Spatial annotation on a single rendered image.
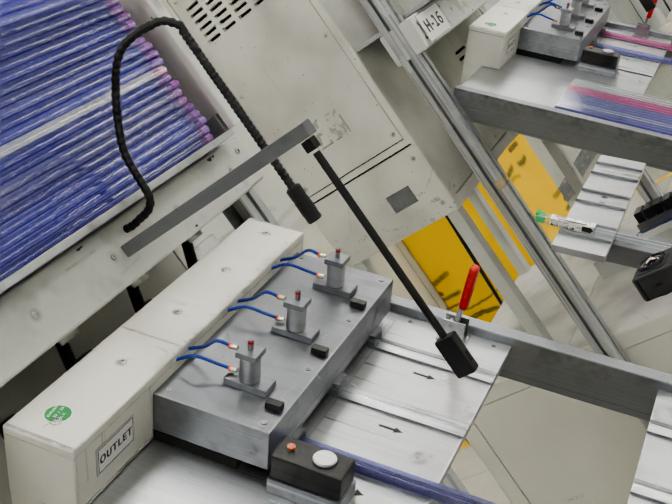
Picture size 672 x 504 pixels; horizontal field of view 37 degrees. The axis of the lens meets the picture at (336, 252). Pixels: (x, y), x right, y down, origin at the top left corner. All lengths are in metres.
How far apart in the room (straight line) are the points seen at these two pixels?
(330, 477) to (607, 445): 1.37
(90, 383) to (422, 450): 0.35
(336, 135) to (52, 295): 1.18
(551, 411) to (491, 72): 0.74
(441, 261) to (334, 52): 2.40
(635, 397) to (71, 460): 0.67
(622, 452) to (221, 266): 1.28
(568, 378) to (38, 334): 0.64
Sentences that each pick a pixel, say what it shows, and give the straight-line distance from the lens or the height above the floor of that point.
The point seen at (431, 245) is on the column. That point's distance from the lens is 4.38.
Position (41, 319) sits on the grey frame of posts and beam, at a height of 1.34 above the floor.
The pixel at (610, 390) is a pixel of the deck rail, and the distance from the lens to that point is 1.29.
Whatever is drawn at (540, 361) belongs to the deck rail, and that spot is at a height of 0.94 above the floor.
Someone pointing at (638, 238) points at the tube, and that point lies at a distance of 1.39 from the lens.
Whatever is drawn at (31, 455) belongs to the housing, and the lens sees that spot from 1.01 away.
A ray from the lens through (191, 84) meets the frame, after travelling 1.36.
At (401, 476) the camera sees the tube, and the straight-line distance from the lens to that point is 1.05.
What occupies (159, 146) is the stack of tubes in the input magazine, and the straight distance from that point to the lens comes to 1.22.
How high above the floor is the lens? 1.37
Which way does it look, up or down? 8 degrees down
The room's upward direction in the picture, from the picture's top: 35 degrees counter-clockwise
